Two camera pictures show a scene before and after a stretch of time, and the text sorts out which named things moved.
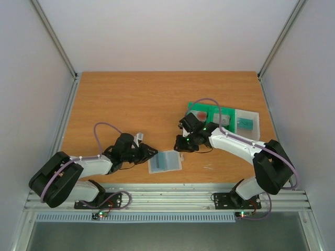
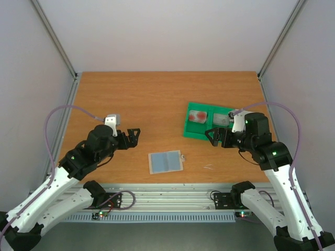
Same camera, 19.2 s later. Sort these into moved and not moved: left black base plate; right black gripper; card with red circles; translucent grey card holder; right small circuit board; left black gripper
Moved: left black gripper; right black gripper
Not moved: right small circuit board; left black base plate; card with red circles; translucent grey card holder
